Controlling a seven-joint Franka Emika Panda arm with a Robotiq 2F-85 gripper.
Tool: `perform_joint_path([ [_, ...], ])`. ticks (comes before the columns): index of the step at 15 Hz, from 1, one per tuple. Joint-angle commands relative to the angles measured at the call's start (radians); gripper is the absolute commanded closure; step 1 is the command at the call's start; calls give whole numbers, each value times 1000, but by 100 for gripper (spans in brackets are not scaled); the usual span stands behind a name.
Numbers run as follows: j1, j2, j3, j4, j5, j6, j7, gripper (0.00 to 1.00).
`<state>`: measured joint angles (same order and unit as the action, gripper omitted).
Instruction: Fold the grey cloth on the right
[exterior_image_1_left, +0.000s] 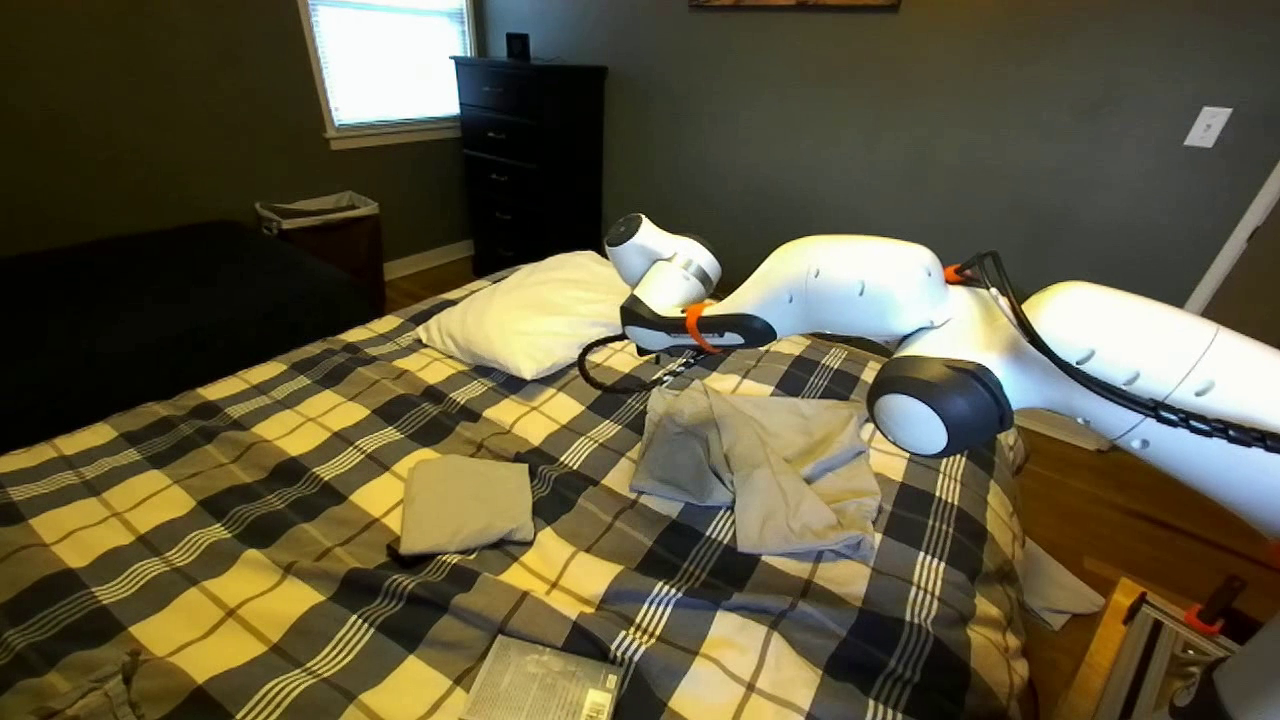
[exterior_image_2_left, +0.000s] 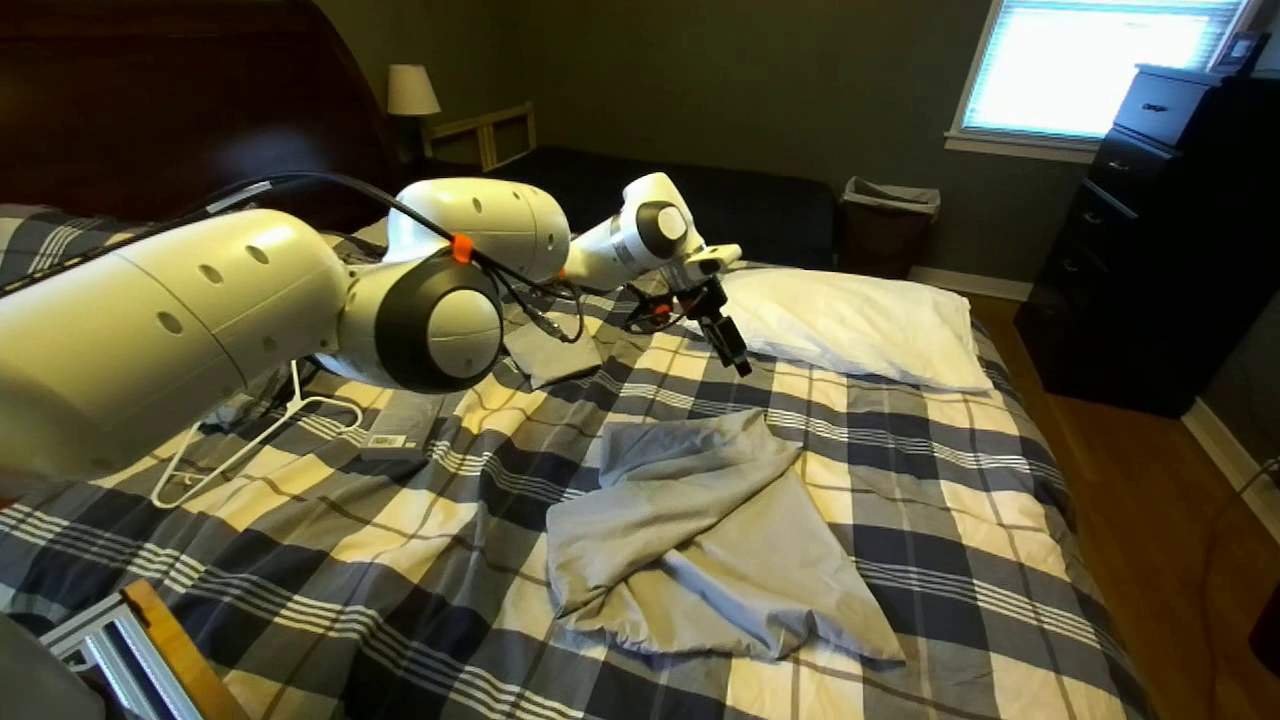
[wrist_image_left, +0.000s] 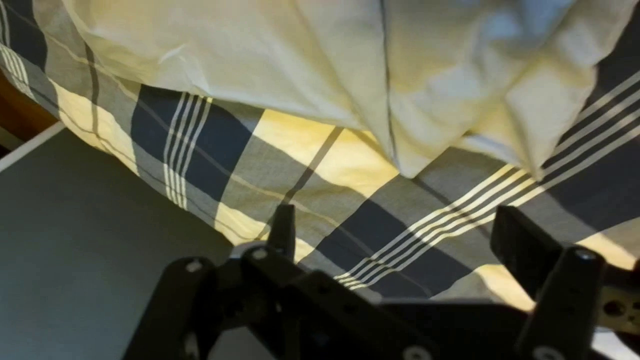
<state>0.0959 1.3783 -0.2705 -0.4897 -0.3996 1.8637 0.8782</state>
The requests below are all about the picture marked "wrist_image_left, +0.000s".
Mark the plaid bedspread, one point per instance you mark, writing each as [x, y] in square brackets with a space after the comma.
[373, 221]

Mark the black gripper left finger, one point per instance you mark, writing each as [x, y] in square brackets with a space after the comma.
[282, 233]

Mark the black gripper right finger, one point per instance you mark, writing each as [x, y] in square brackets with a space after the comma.
[527, 250]

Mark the large grey cloth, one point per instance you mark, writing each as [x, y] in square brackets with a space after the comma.
[301, 61]

